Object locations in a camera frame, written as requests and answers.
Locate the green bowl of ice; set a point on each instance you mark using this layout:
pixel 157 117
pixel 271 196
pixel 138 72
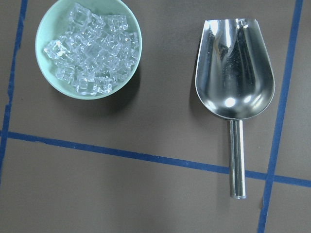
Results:
pixel 88 49

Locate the metal ice scoop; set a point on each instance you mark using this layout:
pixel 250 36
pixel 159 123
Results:
pixel 234 81

